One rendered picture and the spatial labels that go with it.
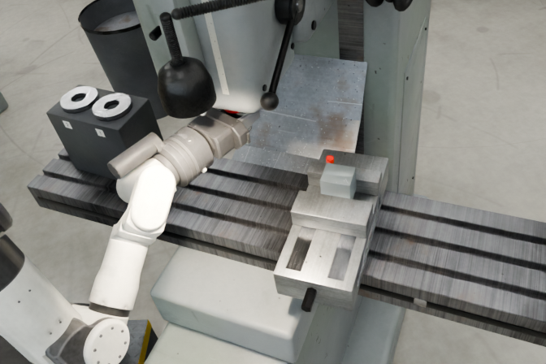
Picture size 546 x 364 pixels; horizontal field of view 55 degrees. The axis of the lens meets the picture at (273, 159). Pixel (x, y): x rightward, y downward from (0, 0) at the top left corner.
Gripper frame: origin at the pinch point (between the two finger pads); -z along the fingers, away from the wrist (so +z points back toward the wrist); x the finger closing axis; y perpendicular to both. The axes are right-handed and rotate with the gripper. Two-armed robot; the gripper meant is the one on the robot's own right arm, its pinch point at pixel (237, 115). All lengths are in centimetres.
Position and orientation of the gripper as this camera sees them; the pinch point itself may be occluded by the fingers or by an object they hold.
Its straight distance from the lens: 102.3
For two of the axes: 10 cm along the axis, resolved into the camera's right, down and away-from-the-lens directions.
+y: 1.1, 7.3, 6.7
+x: -7.5, -3.8, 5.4
